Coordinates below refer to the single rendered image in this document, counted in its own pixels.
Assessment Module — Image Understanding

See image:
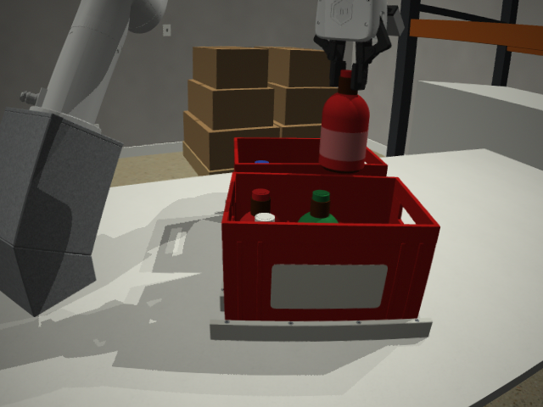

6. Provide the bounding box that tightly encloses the red crate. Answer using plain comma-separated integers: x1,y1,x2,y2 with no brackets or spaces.
221,172,440,321
234,137,388,176

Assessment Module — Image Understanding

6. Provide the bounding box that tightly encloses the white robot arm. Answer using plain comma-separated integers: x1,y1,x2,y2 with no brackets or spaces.
20,0,405,134

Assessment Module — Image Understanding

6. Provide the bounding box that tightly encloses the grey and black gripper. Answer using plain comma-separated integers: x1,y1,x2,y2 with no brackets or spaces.
314,0,392,91

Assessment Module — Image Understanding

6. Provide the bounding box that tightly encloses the green bottle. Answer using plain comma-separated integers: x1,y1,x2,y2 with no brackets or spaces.
298,190,338,223

